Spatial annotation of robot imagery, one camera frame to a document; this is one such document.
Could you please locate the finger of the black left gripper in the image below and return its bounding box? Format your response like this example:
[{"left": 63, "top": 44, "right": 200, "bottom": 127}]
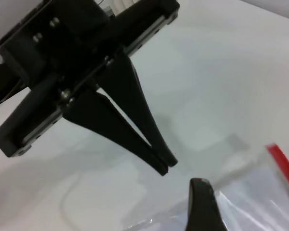
[{"left": 62, "top": 89, "right": 169, "bottom": 176}]

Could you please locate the clear plastic red-zip bag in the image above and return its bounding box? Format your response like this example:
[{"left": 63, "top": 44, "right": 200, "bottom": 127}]
[{"left": 60, "top": 143, "right": 289, "bottom": 231}]

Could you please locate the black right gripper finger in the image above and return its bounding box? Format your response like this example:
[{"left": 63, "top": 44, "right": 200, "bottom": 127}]
[{"left": 184, "top": 178, "right": 228, "bottom": 231}]

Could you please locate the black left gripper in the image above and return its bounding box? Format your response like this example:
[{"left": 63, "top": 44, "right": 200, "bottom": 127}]
[{"left": 0, "top": 0, "right": 180, "bottom": 167}]

